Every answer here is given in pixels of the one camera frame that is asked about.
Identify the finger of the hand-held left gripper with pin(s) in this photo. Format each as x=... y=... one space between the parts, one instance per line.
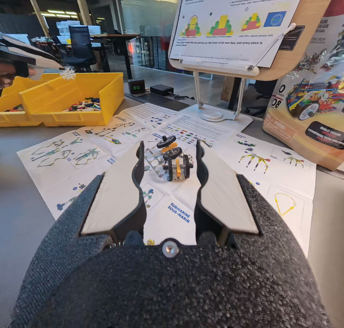
x=48 y=64
x=40 y=54

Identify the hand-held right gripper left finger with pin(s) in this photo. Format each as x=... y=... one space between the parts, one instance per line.
x=115 y=199

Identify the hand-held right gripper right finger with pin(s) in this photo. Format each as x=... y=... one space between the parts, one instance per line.
x=225 y=199

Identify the white snowflake connector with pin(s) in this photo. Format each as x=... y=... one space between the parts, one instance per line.
x=68 y=73

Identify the toy wheel pair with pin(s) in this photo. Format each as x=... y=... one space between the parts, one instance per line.
x=186 y=166
x=172 y=153

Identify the yellow plastic parts bin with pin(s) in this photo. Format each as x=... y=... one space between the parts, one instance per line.
x=80 y=118
x=13 y=118

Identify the person's left hand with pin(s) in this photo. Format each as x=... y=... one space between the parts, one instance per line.
x=8 y=75

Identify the black office chair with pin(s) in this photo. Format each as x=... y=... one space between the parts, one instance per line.
x=80 y=46

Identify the white printed instruction sheet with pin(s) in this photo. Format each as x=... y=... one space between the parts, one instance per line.
x=268 y=172

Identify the pile of toy pieces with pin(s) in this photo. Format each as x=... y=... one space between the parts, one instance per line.
x=83 y=106

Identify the dark wooden office table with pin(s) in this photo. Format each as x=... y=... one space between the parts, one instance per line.
x=115 y=35

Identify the black device with green lights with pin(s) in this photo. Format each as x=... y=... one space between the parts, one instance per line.
x=136 y=86

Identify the construction toy kit box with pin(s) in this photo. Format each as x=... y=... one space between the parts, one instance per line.
x=295 y=140

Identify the shelf of coloured storage bins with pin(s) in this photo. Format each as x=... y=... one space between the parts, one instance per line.
x=150 y=54

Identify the black flat panel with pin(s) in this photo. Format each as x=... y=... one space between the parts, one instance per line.
x=161 y=103

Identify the black power adapter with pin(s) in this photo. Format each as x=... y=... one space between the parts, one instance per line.
x=161 y=89

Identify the black label card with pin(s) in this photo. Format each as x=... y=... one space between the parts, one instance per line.
x=291 y=38

